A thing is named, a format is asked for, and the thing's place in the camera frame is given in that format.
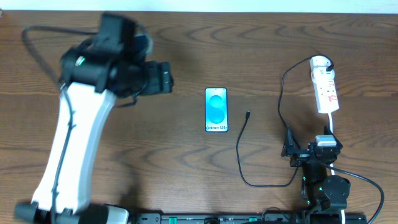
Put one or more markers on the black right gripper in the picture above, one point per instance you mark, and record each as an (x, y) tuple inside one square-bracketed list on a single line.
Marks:
[(304, 155)]

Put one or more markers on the blue Galaxy smartphone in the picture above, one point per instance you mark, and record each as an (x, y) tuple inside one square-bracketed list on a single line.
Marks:
[(216, 110)]

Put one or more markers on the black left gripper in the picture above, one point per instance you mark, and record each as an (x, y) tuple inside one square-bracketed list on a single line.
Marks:
[(166, 78)]

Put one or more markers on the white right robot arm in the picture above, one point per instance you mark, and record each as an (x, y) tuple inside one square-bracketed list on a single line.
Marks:
[(326, 194)]

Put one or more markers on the white power strip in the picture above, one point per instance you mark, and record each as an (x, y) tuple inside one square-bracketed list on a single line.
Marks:
[(325, 90)]

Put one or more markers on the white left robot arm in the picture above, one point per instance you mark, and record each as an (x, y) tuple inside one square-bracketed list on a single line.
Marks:
[(92, 82)]

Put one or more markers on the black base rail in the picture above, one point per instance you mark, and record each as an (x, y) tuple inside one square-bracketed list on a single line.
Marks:
[(272, 217)]

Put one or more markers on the white USB charger adapter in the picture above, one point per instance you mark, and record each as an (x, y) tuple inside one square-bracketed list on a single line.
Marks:
[(320, 63)]

